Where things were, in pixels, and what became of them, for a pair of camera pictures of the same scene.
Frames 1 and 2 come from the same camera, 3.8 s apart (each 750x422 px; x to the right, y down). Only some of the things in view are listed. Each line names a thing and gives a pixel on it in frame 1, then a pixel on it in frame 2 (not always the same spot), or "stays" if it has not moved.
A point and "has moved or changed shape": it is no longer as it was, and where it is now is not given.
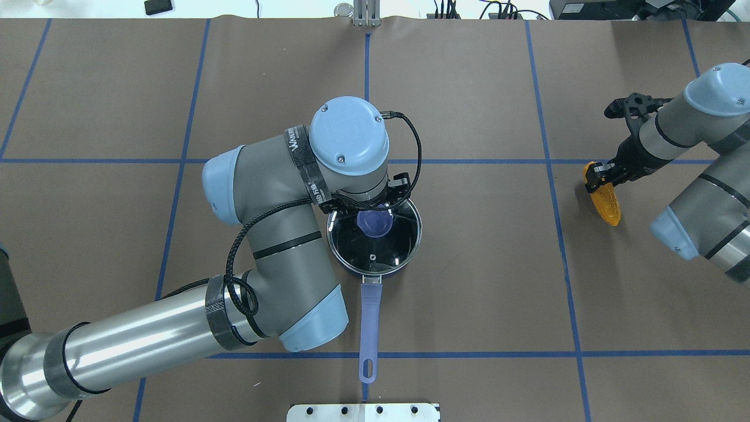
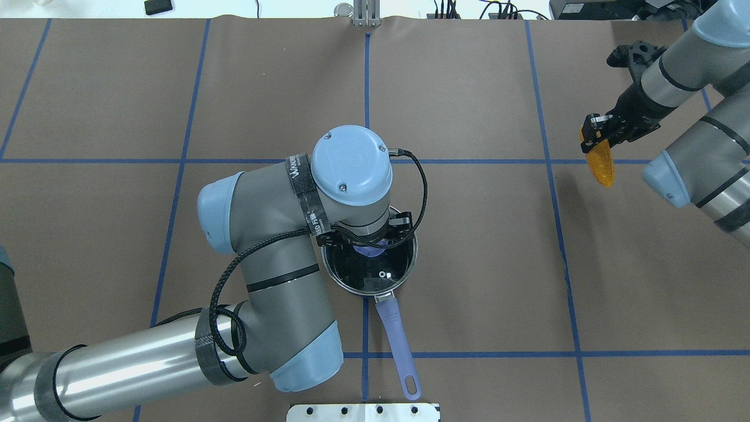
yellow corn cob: x=606 y=200 -> x=600 y=162
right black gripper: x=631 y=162 -> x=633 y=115
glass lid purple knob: x=375 y=242 has moved or changed shape
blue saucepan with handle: x=372 y=242 has moved or changed shape
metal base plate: x=364 y=412 stays
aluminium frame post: x=367 y=13 stays
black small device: x=156 y=6 stays
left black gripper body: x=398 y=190 -> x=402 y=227
